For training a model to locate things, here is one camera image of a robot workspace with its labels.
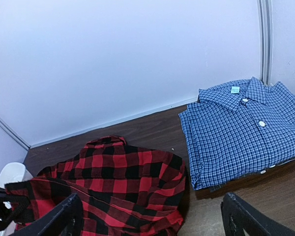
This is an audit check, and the right aluminium corner post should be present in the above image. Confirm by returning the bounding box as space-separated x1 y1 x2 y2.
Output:
257 0 273 85

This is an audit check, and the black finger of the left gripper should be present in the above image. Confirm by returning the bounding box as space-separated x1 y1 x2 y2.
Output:
0 188 30 231

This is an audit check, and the white plastic bin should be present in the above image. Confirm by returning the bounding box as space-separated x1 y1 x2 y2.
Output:
0 162 33 236

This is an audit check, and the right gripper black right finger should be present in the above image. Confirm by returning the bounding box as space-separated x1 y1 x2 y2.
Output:
221 192 295 236

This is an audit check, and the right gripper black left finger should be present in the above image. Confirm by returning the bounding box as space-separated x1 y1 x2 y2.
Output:
27 194 83 236

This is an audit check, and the blue checked folded shirt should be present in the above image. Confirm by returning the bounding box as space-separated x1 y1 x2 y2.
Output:
179 78 295 190

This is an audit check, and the red black plaid shirt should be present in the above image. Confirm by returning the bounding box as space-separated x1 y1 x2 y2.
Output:
5 136 186 236

